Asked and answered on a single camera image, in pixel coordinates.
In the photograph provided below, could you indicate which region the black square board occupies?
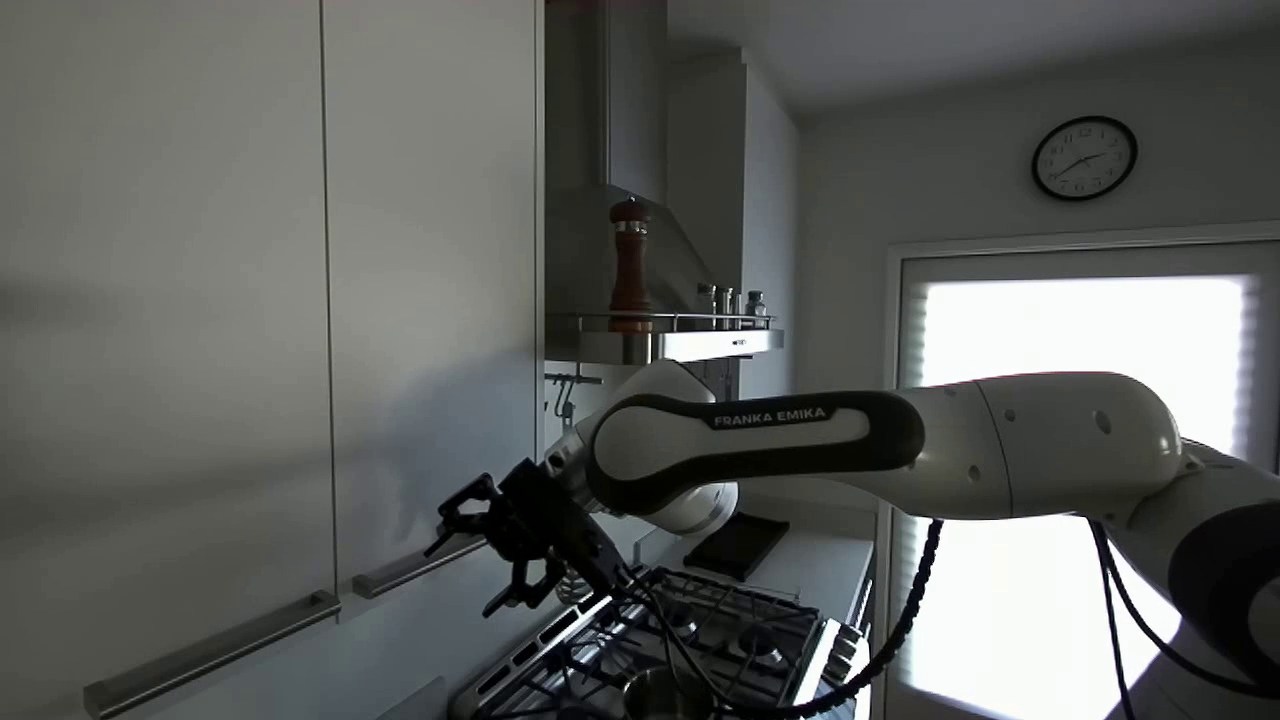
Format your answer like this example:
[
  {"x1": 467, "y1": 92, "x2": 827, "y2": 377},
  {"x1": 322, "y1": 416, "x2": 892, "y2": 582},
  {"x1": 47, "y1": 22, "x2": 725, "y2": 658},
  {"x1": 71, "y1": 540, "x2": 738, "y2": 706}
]
[{"x1": 681, "y1": 513, "x2": 791, "y2": 582}]

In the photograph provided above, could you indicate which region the short steel door handle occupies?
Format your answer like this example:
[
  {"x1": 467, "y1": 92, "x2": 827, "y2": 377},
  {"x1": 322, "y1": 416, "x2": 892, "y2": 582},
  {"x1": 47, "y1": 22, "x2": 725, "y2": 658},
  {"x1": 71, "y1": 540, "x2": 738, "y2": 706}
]
[{"x1": 346, "y1": 528, "x2": 496, "y2": 598}]

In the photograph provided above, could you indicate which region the white tall wall cabinet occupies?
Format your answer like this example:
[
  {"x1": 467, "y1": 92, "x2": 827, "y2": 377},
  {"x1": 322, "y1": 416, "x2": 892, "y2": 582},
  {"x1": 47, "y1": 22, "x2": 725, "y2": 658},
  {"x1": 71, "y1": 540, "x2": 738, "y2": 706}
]
[{"x1": 662, "y1": 49, "x2": 805, "y2": 403}]

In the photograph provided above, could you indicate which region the long steel door handle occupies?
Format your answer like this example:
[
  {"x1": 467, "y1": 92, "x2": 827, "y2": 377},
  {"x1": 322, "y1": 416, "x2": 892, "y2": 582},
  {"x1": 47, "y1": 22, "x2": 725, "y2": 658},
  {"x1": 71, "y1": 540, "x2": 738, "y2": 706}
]
[{"x1": 79, "y1": 588, "x2": 344, "y2": 720}]

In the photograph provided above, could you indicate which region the brown wooden pepper grinder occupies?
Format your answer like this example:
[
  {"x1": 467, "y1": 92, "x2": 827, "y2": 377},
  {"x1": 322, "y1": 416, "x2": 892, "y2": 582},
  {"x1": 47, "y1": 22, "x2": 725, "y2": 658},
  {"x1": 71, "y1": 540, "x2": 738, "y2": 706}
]
[{"x1": 603, "y1": 192, "x2": 655, "y2": 337}]

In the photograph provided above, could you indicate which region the stainless steel gas stove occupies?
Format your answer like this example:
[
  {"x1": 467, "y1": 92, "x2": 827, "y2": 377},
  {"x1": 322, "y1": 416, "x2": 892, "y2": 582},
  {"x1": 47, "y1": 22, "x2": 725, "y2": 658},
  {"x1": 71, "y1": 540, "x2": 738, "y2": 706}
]
[{"x1": 453, "y1": 565, "x2": 871, "y2": 720}]

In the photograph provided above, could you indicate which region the steel range hood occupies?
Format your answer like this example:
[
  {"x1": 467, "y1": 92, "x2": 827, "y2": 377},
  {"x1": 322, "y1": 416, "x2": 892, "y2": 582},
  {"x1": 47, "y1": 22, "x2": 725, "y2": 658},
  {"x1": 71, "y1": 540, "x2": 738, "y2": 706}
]
[{"x1": 541, "y1": 0, "x2": 789, "y2": 373}]

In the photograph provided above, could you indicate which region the bright window with blind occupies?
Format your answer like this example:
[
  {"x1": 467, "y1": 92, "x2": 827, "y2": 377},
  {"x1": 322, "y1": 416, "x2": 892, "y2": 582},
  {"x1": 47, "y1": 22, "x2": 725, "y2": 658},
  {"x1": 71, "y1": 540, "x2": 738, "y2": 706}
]
[{"x1": 885, "y1": 237, "x2": 1280, "y2": 720}]

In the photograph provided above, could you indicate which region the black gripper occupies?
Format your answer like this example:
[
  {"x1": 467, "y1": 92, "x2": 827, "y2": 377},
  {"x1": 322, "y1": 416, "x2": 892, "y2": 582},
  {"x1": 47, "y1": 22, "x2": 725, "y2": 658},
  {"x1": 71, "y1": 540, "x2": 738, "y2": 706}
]
[{"x1": 422, "y1": 455, "x2": 633, "y2": 619}]

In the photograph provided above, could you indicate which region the white cabinet door narrow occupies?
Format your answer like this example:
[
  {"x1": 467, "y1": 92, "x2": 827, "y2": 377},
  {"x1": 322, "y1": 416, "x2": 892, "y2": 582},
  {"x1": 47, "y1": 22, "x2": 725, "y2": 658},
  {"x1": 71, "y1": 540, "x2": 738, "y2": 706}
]
[{"x1": 319, "y1": 0, "x2": 549, "y2": 602}]

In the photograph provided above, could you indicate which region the round black wall clock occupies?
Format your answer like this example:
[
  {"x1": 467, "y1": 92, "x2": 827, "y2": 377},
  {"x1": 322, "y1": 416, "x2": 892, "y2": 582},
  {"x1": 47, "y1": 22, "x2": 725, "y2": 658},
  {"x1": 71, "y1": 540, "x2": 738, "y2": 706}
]
[{"x1": 1029, "y1": 113, "x2": 1144, "y2": 209}]

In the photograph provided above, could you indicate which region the white cabinet door wide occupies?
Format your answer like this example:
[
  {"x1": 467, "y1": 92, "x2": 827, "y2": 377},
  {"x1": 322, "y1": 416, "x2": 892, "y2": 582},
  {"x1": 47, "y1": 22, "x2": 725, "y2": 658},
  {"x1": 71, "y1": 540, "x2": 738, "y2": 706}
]
[{"x1": 0, "y1": 0, "x2": 341, "y2": 720}]

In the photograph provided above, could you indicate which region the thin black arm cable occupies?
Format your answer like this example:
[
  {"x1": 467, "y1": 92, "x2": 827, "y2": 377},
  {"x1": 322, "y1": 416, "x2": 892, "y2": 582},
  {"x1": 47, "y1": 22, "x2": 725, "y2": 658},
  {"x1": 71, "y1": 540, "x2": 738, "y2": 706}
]
[{"x1": 1089, "y1": 515, "x2": 1280, "y2": 720}]

